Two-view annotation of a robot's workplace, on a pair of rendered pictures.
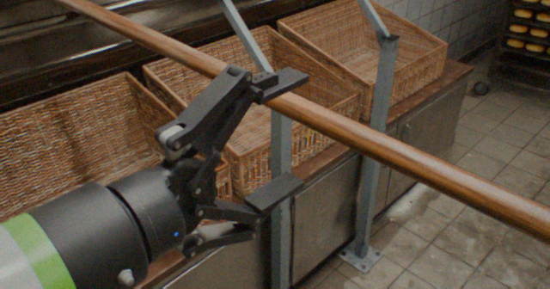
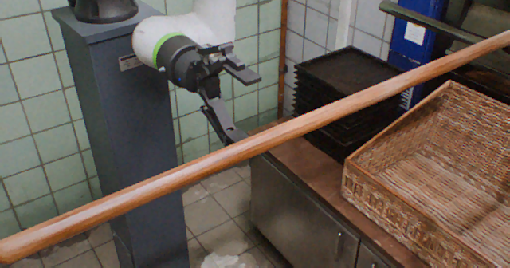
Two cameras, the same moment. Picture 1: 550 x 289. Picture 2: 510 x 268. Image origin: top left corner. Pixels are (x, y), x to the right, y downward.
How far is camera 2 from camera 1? 0.86 m
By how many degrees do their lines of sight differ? 80
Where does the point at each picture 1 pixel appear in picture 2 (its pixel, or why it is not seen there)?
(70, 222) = (172, 41)
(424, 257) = not seen: outside the picture
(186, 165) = (200, 63)
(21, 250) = (163, 36)
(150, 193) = (186, 58)
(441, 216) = not seen: outside the picture
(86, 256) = (162, 51)
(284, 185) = not seen: hidden behind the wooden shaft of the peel
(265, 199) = (233, 135)
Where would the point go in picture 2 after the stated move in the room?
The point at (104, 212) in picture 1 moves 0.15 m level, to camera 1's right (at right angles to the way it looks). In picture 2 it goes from (174, 47) to (145, 85)
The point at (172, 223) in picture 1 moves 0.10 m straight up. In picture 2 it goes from (179, 72) to (174, 21)
